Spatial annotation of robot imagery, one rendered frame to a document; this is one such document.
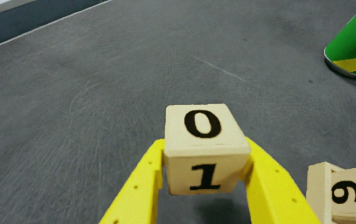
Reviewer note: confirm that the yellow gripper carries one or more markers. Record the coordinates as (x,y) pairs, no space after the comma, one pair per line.
(272,195)

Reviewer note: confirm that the cream number cube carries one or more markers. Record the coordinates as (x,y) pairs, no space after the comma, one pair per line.
(343,196)
(205,150)

